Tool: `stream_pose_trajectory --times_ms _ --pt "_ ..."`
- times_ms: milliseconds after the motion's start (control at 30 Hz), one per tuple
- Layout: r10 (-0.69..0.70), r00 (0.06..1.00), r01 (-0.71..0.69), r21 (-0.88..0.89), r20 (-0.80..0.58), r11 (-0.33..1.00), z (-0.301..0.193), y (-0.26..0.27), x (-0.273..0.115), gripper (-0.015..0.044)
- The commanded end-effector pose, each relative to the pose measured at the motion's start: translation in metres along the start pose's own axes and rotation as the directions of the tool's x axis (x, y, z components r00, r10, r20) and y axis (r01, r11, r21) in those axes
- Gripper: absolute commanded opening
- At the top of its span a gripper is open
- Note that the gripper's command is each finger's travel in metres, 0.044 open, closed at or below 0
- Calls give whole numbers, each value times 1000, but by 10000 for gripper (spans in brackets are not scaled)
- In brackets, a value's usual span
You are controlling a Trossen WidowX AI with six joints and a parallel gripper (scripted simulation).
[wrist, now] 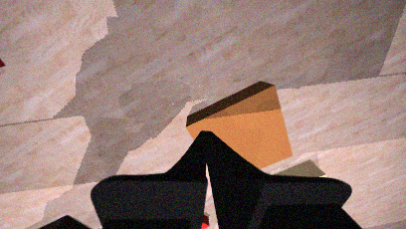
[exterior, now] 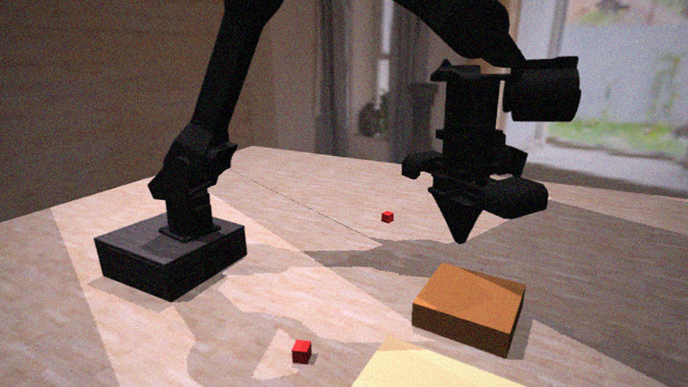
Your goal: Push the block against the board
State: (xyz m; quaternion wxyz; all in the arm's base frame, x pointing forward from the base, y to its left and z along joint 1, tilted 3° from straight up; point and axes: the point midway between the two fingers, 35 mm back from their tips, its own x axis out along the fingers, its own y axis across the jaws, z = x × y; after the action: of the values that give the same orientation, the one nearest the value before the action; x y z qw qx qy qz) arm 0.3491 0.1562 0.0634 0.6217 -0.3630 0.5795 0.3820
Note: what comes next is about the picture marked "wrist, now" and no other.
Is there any orange square block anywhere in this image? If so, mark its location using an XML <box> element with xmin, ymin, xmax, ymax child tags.
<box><xmin>186</xmin><ymin>81</ymin><xmax>293</xmax><ymax>169</ymax></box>

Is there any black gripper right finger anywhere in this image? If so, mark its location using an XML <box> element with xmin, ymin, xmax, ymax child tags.
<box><xmin>206</xmin><ymin>131</ymin><xmax>352</xmax><ymax>229</ymax></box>

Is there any red square block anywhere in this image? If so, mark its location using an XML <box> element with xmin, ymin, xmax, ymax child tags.
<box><xmin>0</xmin><ymin>59</ymin><xmax>6</xmax><ymax>68</ymax></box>
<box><xmin>202</xmin><ymin>215</ymin><xmax>210</xmax><ymax>229</ymax></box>

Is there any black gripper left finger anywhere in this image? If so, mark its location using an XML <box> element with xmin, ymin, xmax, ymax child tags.
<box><xmin>91</xmin><ymin>130</ymin><xmax>208</xmax><ymax>229</ymax></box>

